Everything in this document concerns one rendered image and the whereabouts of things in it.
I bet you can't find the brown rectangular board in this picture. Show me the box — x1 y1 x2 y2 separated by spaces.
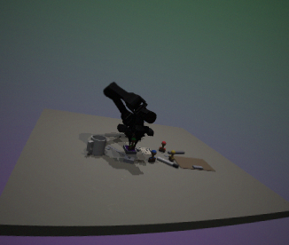
174 156 215 171

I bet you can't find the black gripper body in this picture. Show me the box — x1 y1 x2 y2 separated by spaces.
117 116 154 136

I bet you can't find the grey mug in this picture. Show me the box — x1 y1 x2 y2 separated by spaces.
86 135 106 156

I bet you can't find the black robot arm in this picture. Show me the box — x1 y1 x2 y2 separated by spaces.
103 82 157 136

